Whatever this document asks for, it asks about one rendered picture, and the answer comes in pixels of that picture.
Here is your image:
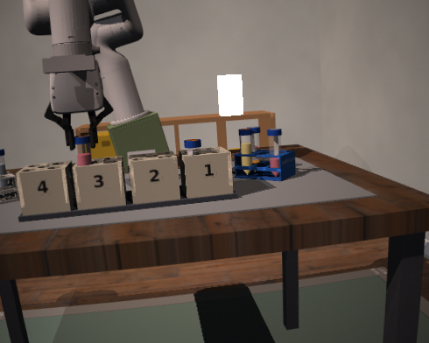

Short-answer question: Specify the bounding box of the blue tube rack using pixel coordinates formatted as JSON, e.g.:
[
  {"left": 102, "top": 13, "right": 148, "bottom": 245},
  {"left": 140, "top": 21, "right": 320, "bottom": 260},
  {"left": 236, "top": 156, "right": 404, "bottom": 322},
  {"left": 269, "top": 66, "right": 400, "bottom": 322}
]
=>
[{"left": 235, "top": 150, "right": 296, "bottom": 181}]

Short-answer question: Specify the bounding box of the beige bucket adapter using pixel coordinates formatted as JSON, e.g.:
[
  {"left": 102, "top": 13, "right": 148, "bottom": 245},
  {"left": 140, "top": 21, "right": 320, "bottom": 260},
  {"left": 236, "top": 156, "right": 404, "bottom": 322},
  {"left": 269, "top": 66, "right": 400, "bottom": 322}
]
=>
[
  {"left": 73, "top": 156, "right": 127, "bottom": 210},
  {"left": 179, "top": 147, "right": 233, "bottom": 199},
  {"left": 16, "top": 161, "right": 76, "bottom": 216},
  {"left": 128, "top": 151, "right": 180, "bottom": 205}
]

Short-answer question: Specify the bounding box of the beige tube rack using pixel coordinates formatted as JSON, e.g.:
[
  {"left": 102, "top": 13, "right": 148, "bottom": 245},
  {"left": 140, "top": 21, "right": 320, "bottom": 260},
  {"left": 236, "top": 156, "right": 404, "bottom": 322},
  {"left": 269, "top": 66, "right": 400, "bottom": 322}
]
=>
[{"left": 0, "top": 172, "right": 19, "bottom": 204}]

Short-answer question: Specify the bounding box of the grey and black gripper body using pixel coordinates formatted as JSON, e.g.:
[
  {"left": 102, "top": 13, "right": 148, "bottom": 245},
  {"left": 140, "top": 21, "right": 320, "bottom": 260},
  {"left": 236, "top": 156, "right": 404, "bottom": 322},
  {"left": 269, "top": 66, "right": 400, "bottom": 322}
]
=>
[{"left": 50, "top": 60, "right": 104, "bottom": 115}]

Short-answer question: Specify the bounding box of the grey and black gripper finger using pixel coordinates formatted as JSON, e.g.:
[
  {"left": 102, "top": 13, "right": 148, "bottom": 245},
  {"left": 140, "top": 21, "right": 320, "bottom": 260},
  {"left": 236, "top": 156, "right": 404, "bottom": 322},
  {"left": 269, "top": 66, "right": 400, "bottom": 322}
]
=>
[
  {"left": 45, "top": 102, "right": 75, "bottom": 151},
  {"left": 88, "top": 96, "right": 113, "bottom": 149}
]

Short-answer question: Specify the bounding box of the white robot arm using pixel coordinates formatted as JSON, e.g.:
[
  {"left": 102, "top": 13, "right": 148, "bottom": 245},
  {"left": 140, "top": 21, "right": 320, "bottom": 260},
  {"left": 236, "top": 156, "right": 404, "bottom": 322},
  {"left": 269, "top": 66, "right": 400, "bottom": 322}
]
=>
[{"left": 23, "top": 0, "right": 150, "bottom": 126}]

